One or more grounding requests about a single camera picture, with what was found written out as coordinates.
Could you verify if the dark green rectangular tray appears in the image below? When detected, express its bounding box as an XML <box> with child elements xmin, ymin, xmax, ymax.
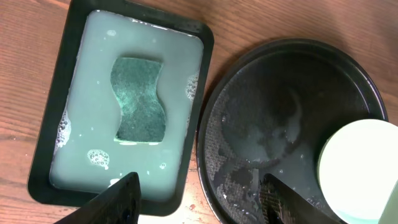
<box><xmin>27</xmin><ymin>1</ymin><xmax>214</xmax><ymax>217</ymax></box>

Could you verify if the round black tray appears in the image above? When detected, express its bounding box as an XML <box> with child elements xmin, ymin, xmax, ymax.
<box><xmin>197</xmin><ymin>39</ymin><xmax>387</xmax><ymax>223</ymax></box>

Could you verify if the green yellow sponge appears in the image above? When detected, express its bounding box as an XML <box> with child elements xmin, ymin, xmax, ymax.
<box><xmin>110</xmin><ymin>57</ymin><xmax>166</xmax><ymax>143</ymax></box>

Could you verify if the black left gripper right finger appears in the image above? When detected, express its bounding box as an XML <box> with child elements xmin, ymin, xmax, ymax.
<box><xmin>259</xmin><ymin>174</ymin><xmax>338</xmax><ymax>224</ymax></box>

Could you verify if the mint green plate near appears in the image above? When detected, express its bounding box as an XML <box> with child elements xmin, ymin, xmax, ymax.
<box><xmin>317</xmin><ymin>119</ymin><xmax>397</xmax><ymax>223</ymax></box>

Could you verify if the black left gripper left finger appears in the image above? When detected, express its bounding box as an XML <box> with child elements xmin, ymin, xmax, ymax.
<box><xmin>56</xmin><ymin>172</ymin><xmax>141</xmax><ymax>224</ymax></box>

